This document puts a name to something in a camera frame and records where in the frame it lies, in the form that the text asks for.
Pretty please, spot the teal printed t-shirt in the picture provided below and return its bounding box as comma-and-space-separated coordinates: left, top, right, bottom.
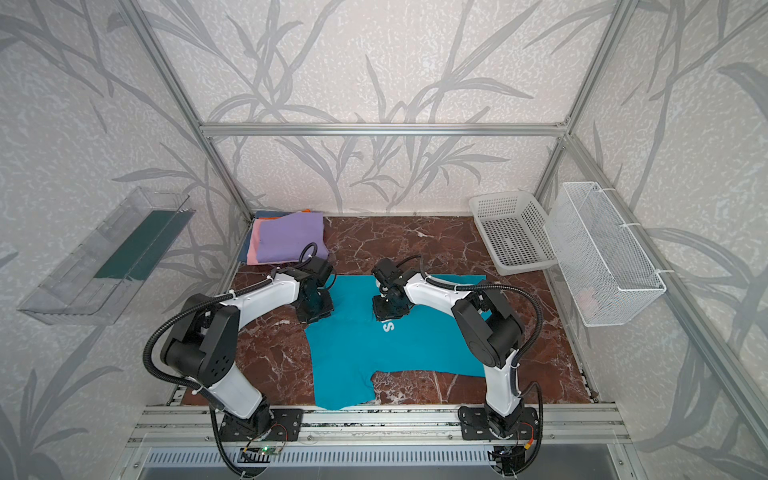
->
305, 275, 484, 410

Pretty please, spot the white plastic laundry basket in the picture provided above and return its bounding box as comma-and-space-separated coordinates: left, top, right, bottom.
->
469, 191, 557, 276

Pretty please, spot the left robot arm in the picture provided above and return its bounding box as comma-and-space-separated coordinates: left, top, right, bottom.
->
143, 257, 334, 438

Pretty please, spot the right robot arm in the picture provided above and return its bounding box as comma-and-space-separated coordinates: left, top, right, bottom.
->
372, 258, 528, 439

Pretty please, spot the folded purple t-shirt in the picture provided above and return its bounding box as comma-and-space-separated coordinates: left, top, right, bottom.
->
258, 212, 329, 264

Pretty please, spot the folded pink t-shirt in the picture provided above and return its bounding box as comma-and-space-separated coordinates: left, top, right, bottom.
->
245, 219, 262, 265

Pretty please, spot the folded dark blue t-shirt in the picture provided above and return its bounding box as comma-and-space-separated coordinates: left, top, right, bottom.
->
237, 210, 288, 265

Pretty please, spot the green circuit board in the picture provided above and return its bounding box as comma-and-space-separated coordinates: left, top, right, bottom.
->
240, 445, 284, 463

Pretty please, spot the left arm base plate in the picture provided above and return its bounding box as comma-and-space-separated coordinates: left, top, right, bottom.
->
218, 407, 304, 442

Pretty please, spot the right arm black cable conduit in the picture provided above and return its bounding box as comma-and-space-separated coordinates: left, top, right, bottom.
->
395, 254, 546, 475

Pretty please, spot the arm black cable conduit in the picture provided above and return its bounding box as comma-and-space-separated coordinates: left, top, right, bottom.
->
142, 241, 319, 478
395, 254, 546, 475

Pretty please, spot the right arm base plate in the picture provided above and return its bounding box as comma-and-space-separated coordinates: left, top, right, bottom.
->
458, 406, 540, 442

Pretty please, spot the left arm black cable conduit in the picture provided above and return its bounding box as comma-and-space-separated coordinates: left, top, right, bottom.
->
142, 241, 319, 478

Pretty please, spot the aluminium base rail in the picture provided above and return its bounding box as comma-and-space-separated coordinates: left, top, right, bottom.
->
126, 404, 631, 447

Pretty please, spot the white wire wall basket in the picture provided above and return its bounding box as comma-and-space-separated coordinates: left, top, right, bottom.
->
545, 181, 667, 327

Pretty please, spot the clear plastic wall bin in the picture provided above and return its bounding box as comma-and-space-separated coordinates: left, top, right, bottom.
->
18, 187, 195, 326

